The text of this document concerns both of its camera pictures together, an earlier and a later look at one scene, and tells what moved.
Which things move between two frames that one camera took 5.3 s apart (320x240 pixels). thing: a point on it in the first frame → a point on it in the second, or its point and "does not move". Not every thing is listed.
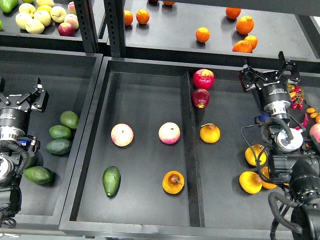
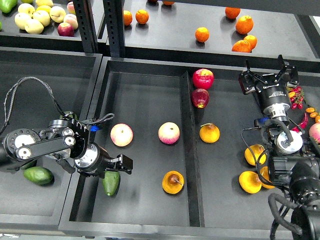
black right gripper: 272,85 does not move
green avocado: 111,180 does not move
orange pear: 173,182 does not move
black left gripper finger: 2,84 → 123,163
